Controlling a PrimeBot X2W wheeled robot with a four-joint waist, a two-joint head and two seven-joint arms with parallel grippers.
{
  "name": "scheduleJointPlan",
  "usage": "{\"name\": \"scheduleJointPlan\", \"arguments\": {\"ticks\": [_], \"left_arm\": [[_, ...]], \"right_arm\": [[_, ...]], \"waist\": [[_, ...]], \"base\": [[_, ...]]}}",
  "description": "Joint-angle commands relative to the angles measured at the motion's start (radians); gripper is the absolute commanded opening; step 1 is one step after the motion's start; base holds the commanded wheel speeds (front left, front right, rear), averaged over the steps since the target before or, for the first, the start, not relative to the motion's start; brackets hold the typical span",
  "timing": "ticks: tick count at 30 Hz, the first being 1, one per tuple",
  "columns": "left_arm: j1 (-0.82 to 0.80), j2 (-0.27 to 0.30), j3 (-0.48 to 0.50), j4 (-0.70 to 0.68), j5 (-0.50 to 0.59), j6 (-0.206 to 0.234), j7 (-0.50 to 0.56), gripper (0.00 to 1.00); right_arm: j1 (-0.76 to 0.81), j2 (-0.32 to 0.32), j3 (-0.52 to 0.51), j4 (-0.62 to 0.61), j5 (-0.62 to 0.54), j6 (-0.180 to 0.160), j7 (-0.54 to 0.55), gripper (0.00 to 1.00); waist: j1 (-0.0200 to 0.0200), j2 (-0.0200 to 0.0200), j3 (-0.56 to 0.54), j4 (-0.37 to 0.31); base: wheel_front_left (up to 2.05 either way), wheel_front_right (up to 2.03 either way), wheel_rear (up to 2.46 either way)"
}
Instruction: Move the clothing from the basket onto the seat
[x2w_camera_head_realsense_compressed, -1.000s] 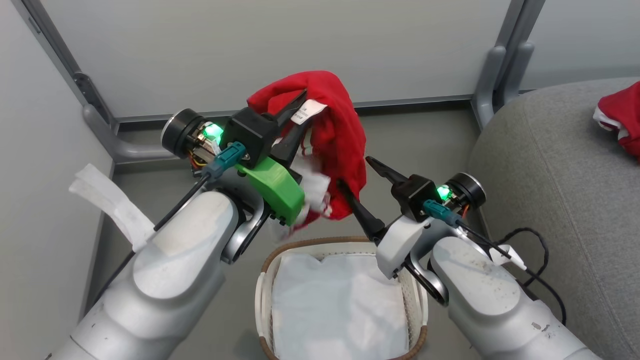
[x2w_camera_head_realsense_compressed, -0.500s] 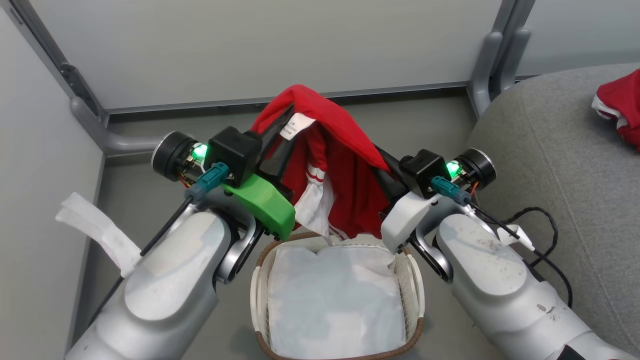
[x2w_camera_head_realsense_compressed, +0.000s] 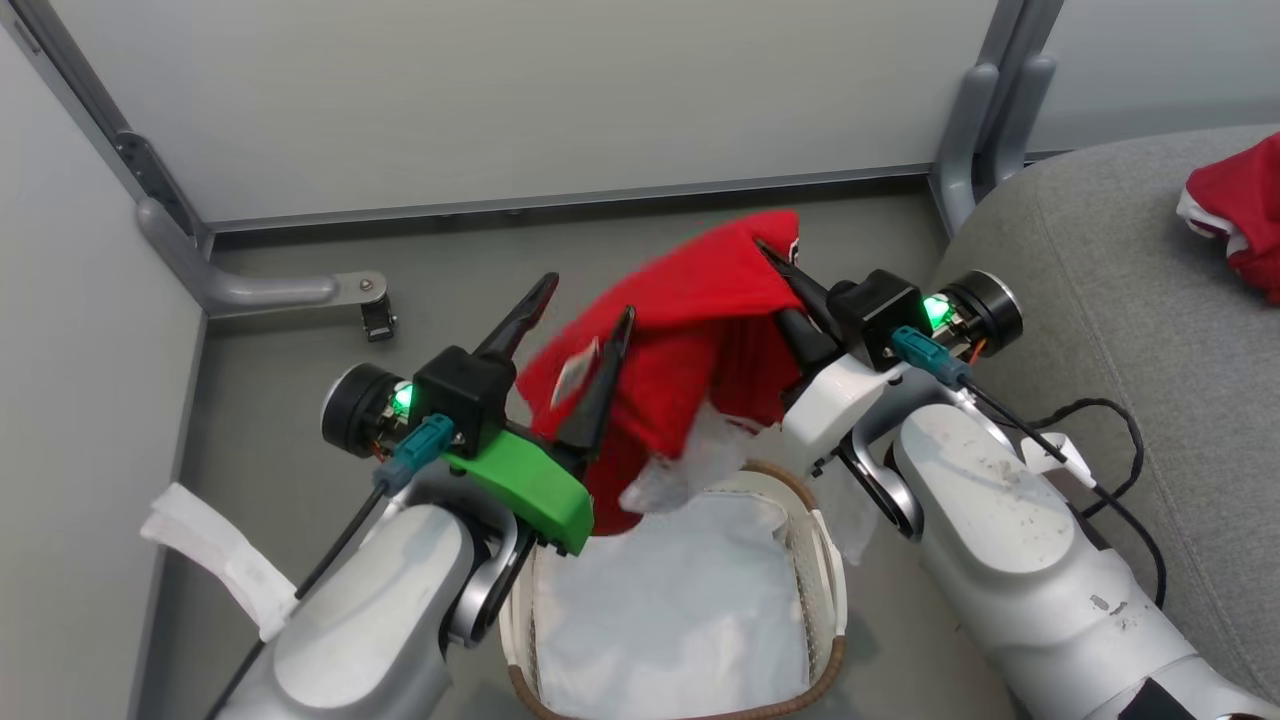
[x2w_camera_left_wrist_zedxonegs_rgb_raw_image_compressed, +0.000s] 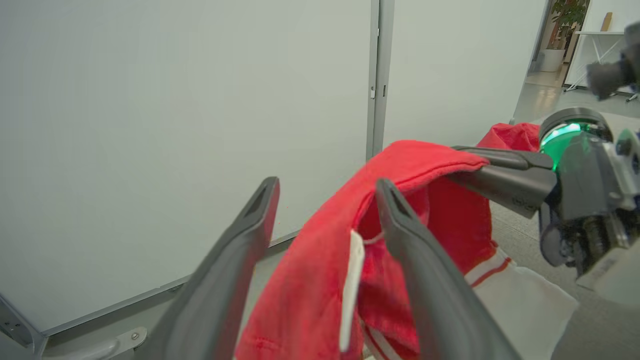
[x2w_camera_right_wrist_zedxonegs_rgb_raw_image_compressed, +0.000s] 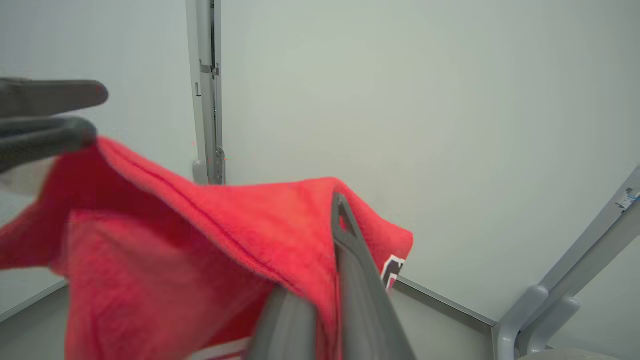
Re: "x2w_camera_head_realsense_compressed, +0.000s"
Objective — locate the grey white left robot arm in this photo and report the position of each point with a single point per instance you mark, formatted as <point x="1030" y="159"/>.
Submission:
<point x="370" y="620"/>

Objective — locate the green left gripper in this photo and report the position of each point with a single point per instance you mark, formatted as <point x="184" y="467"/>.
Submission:
<point x="530" y="490"/>

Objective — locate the grey double partition post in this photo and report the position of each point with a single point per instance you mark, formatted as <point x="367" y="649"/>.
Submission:
<point x="1025" y="30"/>

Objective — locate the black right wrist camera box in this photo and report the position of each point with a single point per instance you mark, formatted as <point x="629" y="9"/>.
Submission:
<point x="878" y="315"/>

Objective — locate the grey fabric sofa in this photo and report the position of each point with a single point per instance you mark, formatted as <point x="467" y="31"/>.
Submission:
<point x="1120" y="290"/>

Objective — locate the grey slanted partition post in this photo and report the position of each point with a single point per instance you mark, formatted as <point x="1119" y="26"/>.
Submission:
<point x="90" y="110"/>

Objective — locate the white wicker-rimmed laundry basket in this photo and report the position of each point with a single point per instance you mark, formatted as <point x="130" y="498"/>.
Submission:
<point x="828" y="590"/>

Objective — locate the grey partition support foot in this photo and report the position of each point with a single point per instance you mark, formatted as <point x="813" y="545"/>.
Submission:
<point x="260" y="290"/>

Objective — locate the black caster wheel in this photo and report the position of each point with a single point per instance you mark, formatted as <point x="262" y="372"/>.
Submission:
<point x="378" y="320"/>

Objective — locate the grey partition post foot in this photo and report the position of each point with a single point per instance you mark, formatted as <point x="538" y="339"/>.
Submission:
<point x="1025" y="120"/>
<point x="962" y="150"/>

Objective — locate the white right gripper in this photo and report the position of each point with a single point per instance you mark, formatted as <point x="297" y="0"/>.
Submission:
<point x="825" y="415"/>

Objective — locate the grey partition bottom rail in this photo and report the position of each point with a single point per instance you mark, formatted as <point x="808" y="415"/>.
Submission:
<point x="570" y="200"/>

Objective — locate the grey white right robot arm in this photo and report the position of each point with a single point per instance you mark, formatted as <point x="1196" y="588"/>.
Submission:
<point x="1020" y="560"/>

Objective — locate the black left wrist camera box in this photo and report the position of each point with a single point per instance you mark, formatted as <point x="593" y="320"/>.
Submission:
<point x="462" y="395"/>

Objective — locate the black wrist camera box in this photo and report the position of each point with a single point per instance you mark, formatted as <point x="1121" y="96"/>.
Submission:
<point x="878" y="315"/>
<point x="462" y="395"/>

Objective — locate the red garment with white trim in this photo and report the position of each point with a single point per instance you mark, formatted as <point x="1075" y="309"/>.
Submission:
<point x="1245" y="200"/>

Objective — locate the red garment with white tag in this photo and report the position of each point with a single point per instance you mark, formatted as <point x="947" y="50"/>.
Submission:
<point x="700" y="320"/>

